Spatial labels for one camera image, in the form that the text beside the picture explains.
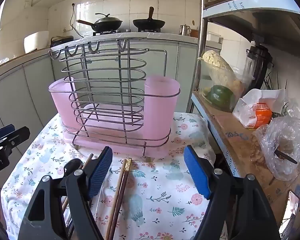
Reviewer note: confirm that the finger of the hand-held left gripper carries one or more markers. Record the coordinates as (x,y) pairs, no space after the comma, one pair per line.
(17,136)
(1,132)

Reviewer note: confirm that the green onions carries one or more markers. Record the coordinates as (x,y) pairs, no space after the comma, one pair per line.
(268,80)

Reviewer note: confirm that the black wok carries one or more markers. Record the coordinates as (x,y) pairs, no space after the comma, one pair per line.
(148,24)

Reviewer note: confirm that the gas stove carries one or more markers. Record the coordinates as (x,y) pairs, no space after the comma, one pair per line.
(125,31)

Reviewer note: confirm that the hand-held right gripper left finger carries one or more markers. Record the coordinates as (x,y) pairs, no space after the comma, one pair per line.
(100,172)

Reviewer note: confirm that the black countertop cooker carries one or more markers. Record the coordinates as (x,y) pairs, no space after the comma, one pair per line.
(62,41)

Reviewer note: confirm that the white and orange plastic bag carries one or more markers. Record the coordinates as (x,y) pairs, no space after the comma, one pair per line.
(260,115)

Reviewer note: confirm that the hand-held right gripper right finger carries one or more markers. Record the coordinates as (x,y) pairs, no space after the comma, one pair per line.
(197,172)

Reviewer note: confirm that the clear plastic bag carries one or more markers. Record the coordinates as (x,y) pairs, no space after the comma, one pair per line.
(272,135)

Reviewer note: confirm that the smartphone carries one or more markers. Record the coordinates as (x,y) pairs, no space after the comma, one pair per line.
(291,207)

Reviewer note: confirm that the clear plastic container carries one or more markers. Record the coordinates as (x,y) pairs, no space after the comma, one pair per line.
(205,82)

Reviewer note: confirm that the floral tablecloth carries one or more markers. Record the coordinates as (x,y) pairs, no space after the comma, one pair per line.
(165,205)

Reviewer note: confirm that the wok with lid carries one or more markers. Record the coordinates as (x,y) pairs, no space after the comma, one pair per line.
(107,23)

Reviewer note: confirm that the steel kettle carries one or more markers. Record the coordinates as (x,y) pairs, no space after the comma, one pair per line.
(185,31)

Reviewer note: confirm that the metal shelf rack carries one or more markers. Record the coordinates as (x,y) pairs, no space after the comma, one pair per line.
(202,30)

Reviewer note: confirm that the bag of dried noodles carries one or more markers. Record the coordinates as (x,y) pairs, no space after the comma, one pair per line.
(217,62)

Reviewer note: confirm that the light wooden chopstick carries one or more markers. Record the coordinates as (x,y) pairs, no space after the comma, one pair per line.
(88,160)

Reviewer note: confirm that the white lidded container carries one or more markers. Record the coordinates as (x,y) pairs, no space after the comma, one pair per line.
(213,37)

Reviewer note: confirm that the white rice cooker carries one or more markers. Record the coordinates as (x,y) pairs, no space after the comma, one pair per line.
(36,42)

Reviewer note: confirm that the green pepper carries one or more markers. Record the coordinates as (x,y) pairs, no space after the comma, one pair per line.
(220,95)

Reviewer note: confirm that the brown pot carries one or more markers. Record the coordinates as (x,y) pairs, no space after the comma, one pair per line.
(195,33)

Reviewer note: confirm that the brown chopstick with patterned tip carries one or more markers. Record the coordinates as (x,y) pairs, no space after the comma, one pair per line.
(114,197)

